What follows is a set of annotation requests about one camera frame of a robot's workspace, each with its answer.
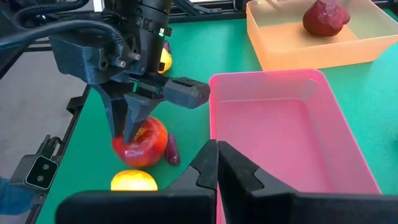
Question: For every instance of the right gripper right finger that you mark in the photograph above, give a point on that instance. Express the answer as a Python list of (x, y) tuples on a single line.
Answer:
[(255, 199)]

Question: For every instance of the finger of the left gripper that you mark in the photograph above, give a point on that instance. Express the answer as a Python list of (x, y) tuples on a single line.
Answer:
[(136, 115), (115, 105)]

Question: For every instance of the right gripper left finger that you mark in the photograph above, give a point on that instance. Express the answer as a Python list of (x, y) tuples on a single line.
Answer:
[(174, 205)]

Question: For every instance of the red and yellow apple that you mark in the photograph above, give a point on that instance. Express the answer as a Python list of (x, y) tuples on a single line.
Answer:
[(149, 149)]

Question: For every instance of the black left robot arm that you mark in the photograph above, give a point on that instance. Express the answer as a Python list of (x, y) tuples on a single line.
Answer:
[(152, 18)]

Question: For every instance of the yellow lemon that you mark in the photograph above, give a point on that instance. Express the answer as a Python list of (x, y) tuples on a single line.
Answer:
[(133, 182)]

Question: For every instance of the small purple eggplant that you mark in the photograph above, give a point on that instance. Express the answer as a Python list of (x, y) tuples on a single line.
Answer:
[(167, 46), (172, 152)]

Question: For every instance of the pink translucent plastic bin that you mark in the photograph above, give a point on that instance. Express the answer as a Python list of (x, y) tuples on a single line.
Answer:
[(280, 130)]

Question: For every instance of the orange translucent plastic bin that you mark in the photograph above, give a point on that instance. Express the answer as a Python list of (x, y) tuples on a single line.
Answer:
[(280, 46)]

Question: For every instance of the person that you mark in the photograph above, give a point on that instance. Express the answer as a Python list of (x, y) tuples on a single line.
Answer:
[(12, 196)]

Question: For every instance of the dark red apple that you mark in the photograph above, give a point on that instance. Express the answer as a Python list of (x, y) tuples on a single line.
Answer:
[(323, 18)]

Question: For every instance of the left wrist camera grey housing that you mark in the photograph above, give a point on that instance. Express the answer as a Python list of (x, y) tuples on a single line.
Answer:
[(77, 59)]

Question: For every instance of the black stereo camera module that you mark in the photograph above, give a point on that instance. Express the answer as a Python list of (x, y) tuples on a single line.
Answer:
[(40, 172)]

